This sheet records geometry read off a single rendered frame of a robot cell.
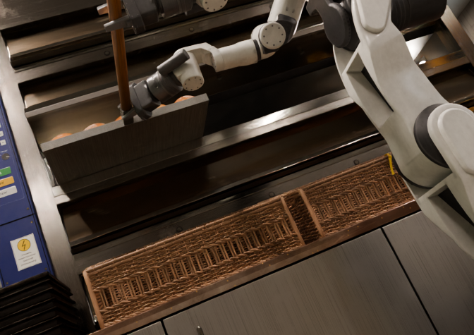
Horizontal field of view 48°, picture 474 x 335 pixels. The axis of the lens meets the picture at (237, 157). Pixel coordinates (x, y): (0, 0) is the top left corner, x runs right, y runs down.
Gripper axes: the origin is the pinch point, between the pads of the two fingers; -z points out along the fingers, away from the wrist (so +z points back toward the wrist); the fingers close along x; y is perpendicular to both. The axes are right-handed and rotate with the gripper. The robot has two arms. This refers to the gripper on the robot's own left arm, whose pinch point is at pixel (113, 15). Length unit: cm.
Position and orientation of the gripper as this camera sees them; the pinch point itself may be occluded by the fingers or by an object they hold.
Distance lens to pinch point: 131.9
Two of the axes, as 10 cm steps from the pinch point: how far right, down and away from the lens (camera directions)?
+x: 4.0, 8.6, -3.2
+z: 9.2, -3.7, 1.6
